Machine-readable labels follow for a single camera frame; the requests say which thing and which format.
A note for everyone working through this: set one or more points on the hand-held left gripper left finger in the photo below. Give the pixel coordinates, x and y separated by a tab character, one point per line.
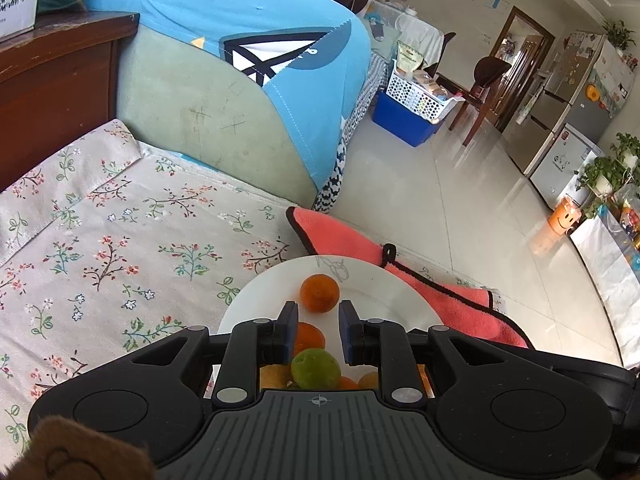
289	332

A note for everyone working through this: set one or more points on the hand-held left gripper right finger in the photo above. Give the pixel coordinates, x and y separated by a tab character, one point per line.
347	332

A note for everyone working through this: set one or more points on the white floral plate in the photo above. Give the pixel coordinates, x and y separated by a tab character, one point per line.
380	290

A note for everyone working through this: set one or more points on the pink towel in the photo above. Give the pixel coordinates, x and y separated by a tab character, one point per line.
340	240

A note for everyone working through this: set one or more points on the white cloth covered stand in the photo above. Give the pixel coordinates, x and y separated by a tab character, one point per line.
610	270

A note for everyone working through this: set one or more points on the orange smiley cup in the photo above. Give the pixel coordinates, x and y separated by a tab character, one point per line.
565	217

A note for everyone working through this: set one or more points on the floral tablecloth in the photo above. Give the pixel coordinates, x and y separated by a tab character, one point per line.
125	220

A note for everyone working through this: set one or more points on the blue storage bin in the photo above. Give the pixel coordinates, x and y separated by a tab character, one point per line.
400	122

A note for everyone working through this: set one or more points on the green potted plant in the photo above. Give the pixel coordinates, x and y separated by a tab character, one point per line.
617	35
627	145
600	172

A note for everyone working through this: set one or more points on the blue white patterned sofa cover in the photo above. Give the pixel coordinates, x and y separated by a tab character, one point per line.
360	95

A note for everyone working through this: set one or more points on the white chest freezer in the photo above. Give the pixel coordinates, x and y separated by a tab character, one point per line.
565	160

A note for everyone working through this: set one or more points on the pale green sofa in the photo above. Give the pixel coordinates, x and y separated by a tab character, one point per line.
190	110

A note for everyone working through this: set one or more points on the brown fuzzy cloth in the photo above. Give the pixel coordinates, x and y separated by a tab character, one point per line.
75	450

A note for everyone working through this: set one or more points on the white perforated basket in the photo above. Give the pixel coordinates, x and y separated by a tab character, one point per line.
415	95

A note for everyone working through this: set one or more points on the yellow green snack bag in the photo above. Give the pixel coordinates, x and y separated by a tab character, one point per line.
410	55

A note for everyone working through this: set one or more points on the dark wooden chair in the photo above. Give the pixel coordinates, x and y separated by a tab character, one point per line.
490	70

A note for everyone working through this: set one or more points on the pale green pillow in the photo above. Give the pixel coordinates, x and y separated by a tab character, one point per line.
385	35

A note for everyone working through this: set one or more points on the table with white cloth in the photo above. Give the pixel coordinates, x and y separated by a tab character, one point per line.
415	25

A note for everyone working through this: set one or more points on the silver refrigerator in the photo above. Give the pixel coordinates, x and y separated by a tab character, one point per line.
565	85

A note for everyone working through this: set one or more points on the printed cloth cover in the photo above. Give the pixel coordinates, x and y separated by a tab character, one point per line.
612	80

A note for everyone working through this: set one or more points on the dark wooden cabinet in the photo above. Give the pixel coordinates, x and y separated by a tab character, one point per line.
55	100

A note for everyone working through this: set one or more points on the blue printed blanket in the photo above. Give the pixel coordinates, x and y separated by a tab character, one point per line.
225	5

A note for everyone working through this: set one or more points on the brown wooden door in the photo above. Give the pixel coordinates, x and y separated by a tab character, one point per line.
520	35

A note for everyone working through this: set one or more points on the cow print cardboard box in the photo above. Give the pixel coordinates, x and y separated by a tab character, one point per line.
17	5

